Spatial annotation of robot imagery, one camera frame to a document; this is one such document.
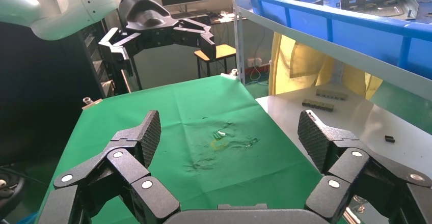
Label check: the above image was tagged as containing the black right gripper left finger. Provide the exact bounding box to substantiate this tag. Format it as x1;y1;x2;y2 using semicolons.
35;110;181;224

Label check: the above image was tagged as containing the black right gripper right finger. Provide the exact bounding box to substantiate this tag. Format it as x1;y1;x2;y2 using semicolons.
296;109;432;224

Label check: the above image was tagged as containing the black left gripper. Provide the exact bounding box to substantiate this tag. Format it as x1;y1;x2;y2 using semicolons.
98;0;218;78

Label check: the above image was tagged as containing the black keyboard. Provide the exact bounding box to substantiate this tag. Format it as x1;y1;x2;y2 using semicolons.
170;9;212;20

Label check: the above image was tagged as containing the white flat shelf board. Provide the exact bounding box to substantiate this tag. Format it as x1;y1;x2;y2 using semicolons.
255;82;432;224

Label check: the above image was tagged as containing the stool with yellow seat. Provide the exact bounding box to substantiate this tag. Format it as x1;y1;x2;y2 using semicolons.
194;44;237;79

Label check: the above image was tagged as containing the olive connector strip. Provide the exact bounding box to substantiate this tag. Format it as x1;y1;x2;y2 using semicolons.
302;99;335;113
315;88;348;101

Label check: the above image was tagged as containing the black equipment cabinet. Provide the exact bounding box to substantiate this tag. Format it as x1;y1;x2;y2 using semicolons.
78;21;117;98

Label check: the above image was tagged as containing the cluttered office desk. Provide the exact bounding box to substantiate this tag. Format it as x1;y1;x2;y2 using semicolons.
169;8;249;26

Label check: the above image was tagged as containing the green table cloth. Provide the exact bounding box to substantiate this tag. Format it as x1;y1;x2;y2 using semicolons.
34;75;348;224

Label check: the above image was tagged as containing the silver binder clip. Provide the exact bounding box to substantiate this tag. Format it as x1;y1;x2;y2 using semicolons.
220;68;239;80
82;96;103;111

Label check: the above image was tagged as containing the yellow fabric sheet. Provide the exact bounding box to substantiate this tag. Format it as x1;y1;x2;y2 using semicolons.
268;32;384;101

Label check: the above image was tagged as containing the blue plastic bin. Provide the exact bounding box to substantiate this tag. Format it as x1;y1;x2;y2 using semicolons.
244;0;432;80

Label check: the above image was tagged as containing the black round base part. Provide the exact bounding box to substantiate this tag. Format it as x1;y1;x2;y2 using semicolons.
0;167;25;220

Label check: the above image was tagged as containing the perforated white shelf post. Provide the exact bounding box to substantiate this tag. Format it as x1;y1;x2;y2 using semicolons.
231;0;246;85

